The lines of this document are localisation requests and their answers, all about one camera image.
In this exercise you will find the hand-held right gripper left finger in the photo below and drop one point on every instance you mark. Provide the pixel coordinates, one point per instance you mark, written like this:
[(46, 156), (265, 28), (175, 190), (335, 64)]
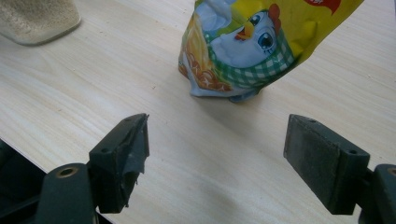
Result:
[(115, 168)]

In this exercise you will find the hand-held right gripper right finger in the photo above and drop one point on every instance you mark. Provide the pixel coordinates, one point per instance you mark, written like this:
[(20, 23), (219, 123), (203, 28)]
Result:
[(323, 165)]

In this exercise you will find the yellow seasoning bag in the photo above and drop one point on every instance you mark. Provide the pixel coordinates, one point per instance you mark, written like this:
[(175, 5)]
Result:
[(249, 53)]

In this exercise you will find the clear glass jar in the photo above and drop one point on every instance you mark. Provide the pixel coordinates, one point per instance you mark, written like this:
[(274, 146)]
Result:
[(37, 21)]

